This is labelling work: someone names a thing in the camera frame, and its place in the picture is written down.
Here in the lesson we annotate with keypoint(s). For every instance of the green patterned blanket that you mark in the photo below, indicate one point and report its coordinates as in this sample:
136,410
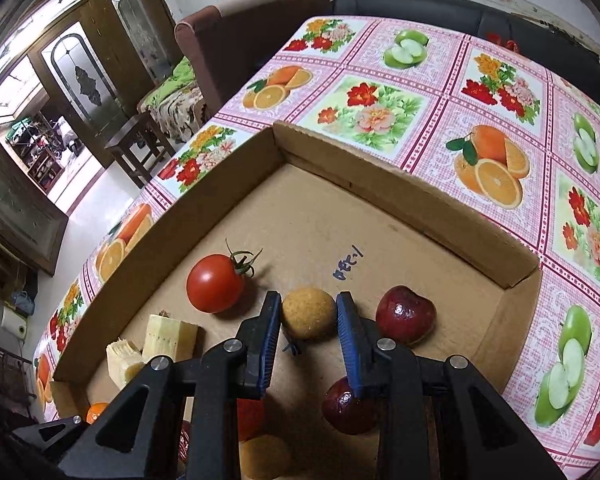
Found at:
172,104

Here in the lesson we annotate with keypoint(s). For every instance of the pale sugarcane piece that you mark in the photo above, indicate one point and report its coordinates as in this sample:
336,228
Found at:
124,361
169,337

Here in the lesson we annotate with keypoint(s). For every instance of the black leather sofa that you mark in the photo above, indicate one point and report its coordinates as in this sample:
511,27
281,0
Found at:
549,46

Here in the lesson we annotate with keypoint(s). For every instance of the dark wooden stool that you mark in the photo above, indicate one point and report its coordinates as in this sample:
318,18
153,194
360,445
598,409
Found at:
138,148

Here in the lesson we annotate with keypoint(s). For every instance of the floral fruit print tablecloth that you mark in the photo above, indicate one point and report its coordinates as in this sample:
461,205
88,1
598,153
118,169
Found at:
501,133

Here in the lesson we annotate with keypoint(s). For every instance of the large red tomato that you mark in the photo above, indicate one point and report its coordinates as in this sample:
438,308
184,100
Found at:
216,282

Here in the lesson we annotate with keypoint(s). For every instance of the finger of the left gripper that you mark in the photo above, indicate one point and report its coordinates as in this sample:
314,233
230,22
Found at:
52,438

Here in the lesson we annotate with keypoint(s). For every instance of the tan longan fruit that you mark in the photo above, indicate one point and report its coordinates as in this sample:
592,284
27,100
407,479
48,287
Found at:
308,313
264,457

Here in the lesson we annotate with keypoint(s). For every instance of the brown cardboard tray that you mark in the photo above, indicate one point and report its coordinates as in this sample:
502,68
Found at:
325,216

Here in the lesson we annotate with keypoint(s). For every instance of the brown armchair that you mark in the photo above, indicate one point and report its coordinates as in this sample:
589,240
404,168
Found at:
227,43

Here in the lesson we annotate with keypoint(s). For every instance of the red cushion ornament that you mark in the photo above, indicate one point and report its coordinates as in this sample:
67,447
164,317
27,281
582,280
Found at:
508,44

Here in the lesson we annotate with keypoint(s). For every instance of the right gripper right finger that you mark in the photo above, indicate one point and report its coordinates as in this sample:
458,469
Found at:
438,419

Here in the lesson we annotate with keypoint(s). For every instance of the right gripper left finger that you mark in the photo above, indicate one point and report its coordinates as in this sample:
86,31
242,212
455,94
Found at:
138,435

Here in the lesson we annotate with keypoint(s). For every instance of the wooden glass door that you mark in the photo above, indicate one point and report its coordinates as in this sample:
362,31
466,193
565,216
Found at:
91,60

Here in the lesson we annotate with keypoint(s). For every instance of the orange mandarin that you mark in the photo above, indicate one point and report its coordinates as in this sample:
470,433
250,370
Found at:
94,411

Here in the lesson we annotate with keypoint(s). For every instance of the small red tomato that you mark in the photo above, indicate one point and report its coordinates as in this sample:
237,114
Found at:
250,418

